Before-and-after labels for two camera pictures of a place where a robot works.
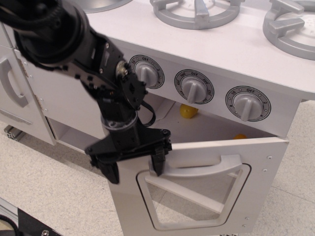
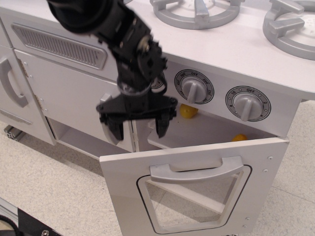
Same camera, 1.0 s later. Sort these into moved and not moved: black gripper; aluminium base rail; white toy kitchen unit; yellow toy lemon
Moved: black gripper
Not moved: yellow toy lemon; aluminium base rail; white toy kitchen unit
